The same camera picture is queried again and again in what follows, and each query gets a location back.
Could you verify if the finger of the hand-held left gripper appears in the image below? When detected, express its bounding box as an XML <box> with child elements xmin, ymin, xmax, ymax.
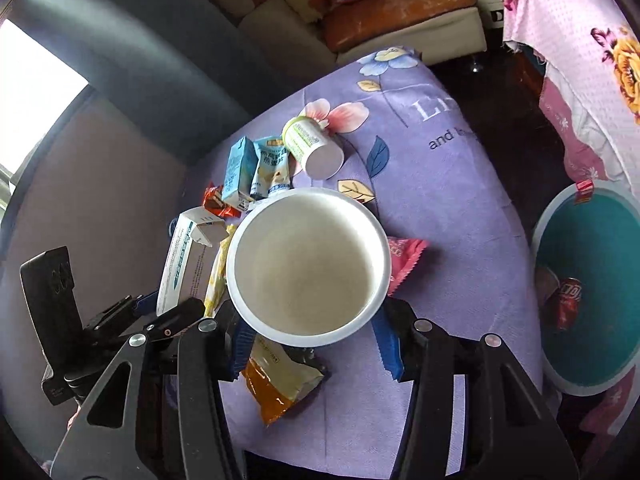
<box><xmin>145</xmin><ymin>297</ymin><xmax>207</xmax><ymax>339</ymax></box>
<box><xmin>100</xmin><ymin>290</ymin><xmax>160</xmax><ymax>322</ymax></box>

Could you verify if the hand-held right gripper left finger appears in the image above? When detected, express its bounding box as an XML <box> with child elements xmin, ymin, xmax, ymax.
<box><xmin>50</xmin><ymin>300</ymin><xmax>256</xmax><ymax>480</ymax></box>

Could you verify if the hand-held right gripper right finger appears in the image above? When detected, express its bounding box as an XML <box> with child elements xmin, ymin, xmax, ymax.
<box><xmin>371</xmin><ymin>297</ymin><xmax>581</xmax><ymax>480</ymax></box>

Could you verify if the white paper bowl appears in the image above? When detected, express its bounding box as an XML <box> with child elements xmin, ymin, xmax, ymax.
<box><xmin>225</xmin><ymin>187</ymin><xmax>392</xmax><ymax>348</ymax></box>

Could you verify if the teal bin with white rim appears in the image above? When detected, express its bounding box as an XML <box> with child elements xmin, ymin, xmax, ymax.
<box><xmin>530</xmin><ymin>179</ymin><xmax>640</xmax><ymax>399</ymax></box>

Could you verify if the orange and white snack bag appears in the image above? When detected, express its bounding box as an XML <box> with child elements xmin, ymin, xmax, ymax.
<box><xmin>241</xmin><ymin>334</ymin><xmax>327</xmax><ymax>427</ymax></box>

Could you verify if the white medicine box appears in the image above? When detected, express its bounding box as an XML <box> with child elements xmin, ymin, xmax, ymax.
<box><xmin>155</xmin><ymin>207</ymin><xmax>229</xmax><ymax>317</ymax></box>

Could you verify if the yellow snack packet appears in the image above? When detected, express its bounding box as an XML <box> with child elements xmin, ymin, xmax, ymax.
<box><xmin>204</xmin><ymin>224</ymin><xmax>237</xmax><ymax>319</ymax></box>

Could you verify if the purple floral cloth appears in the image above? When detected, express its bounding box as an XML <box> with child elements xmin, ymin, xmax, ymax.
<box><xmin>165</xmin><ymin>46</ymin><xmax>547</xmax><ymax>463</ymax></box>

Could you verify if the pink snack wrapper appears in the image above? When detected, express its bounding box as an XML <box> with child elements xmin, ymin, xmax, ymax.
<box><xmin>386</xmin><ymin>236</ymin><xmax>430</xmax><ymax>296</ymax></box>

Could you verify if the red-brown candy wrapper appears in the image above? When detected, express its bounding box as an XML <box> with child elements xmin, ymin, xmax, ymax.
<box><xmin>202</xmin><ymin>184</ymin><xmax>242</xmax><ymax>219</ymax></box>

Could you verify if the blue drink carton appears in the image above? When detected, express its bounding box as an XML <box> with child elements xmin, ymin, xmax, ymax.
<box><xmin>221</xmin><ymin>136</ymin><xmax>259</xmax><ymax>212</ymax></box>

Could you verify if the light blue snack packet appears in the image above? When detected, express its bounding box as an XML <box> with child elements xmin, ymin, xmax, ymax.
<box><xmin>249</xmin><ymin>135</ymin><xmax>294</xmax><ymax>202</ymax></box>

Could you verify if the red soda can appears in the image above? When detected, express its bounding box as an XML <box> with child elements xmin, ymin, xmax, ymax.
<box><xmin>542</xmin><ymin>277</ymin><xmax>584</xmax><ymax>332</ymax></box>

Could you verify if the window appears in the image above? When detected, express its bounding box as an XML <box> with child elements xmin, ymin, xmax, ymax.
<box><xmin>0</xmin><ymin>19</ymin><xmax>89</xmax><ymax>177</ymax></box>

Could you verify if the white bottle with green label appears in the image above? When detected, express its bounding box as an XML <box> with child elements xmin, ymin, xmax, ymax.
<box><xmin>281</xmin><ymin>115</ymin><xmax>345</xmax><ymax>180</ymax></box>

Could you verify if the beige sofa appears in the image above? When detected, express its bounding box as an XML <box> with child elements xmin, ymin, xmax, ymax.
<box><xmin>215</xmin><ymin>0</ymin><xmax>489</xmax><ymax>67</ymax></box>

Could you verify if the orange cushion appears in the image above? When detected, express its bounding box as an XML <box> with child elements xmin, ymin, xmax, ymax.
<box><xmin>320</xmin><ymin>0</ymin><xmax>479</xmax><ymax>54</ymax></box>

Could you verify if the pink floral cloth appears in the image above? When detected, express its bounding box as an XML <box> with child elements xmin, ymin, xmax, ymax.
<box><xmin>502</xmin><ymin>0</ymin><xmax>640</xmax><ymax>437</ymax></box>

